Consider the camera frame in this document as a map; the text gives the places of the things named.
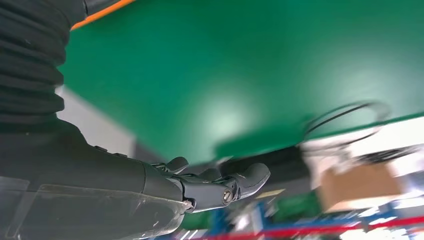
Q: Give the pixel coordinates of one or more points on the white cabinet table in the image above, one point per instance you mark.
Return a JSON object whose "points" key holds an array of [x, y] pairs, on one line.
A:
{"points": [[99, 132]]}

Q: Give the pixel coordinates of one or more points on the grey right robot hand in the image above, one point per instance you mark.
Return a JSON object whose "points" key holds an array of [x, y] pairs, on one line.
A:
{"points": [[82, 165]]}

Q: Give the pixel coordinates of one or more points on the cardboard box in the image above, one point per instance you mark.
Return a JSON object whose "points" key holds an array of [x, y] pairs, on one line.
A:
{"points": [[357, 185]]}

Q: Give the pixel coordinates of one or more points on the green crate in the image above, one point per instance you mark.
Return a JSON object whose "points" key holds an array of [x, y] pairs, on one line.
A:
{"points": [[296, 207]]}

